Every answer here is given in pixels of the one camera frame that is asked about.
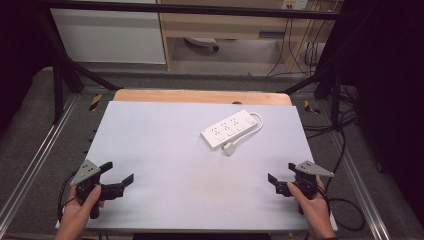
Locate white panel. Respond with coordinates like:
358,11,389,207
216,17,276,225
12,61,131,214
49,7,167,65

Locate person's right hand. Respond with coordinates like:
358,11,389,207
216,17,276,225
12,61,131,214
286,175,338,240

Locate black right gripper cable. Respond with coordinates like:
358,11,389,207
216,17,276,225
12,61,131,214
316,128,366,233

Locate white plug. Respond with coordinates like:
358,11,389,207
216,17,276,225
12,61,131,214
222,141,237,157

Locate black hanging cables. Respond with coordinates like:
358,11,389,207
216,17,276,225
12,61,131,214
265,16,326,79

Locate white wall socket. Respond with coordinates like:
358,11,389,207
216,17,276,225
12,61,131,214
280,0,310,11

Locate black curtain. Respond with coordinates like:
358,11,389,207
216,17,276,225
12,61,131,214
0,0,54,134
339,0,424,231

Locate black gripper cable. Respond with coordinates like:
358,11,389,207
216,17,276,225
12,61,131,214
316,128,366,233
57,170,80,224

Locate wooden cabinet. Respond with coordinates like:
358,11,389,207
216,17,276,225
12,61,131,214
155,0,345,72

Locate yellow black hazard tape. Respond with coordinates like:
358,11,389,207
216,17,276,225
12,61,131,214
303,99,322,115
88,93,103,113

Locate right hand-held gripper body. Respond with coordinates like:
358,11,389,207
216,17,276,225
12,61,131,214
275,160,335,216

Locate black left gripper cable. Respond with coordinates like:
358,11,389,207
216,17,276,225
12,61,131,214
57,170,80,224

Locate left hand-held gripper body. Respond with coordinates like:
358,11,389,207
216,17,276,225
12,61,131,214
69,159,114,220

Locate person's left hand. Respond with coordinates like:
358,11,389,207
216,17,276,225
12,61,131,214
54,184,103,240

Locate white power strip cable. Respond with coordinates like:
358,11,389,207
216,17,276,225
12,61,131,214
231,112,264,148

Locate aluminium rail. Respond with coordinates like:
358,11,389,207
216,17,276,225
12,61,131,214
0,94,80,229
331,131,392,240

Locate white extension socket with cable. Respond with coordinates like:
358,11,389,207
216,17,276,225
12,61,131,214
184,36,221,52

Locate black metal frame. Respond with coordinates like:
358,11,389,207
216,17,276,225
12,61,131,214
34,0,356,126

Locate black floor cable bundle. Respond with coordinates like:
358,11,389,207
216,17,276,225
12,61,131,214
301,83,361,141

